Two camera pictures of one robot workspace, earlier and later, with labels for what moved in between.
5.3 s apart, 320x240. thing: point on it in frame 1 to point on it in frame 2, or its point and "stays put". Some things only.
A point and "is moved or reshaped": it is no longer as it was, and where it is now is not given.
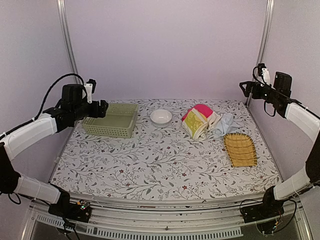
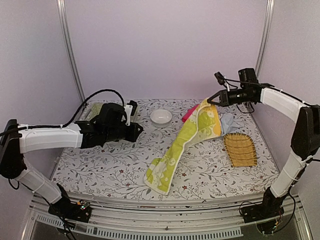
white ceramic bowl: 160,118 stays put
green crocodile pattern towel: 192,122 is moved or reshaped
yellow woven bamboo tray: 241,149 stays put
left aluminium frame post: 65,24 stays put
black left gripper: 102,112 to 134,135
